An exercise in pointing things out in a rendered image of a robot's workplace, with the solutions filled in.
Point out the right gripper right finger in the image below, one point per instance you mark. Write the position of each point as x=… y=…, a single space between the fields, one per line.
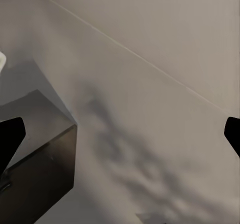
x=232 y=133

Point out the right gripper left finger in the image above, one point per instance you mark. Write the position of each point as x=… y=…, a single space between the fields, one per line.
x=12 y=133

